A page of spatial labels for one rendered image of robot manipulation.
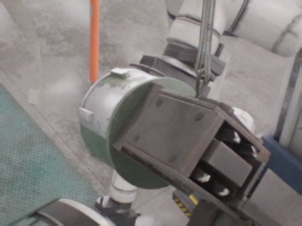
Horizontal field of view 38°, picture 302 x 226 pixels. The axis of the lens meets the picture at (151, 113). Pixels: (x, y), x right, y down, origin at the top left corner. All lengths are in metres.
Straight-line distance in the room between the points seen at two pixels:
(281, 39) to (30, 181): 1.80
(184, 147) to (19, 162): 2.08
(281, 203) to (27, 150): 2.12
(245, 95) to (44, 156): 1.30
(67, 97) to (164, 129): 2.37
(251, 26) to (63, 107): 2.08
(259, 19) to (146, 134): 0.37
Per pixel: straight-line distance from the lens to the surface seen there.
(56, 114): 2.71
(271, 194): 0.48
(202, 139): 0.41
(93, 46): 0.66
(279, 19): 0.78
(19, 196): 2.32
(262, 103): 2.80
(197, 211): 0.52
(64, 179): 2.34
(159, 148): 0.45
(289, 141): 1.67
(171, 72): 0.74
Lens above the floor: 1.78
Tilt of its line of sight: 42 degrees down
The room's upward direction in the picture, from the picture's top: straight up
